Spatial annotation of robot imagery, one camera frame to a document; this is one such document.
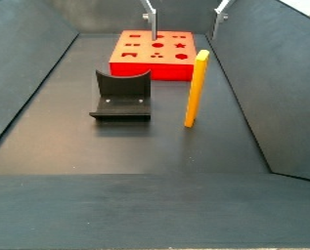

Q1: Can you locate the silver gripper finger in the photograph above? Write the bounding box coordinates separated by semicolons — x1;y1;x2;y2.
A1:
210;0;233;40
139;0;157;40

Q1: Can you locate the yellow square-circle peg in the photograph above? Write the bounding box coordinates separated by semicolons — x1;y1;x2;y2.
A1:
184;50;209;128

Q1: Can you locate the red shape-sorting board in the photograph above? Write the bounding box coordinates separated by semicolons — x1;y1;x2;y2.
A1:
109;30;196;81

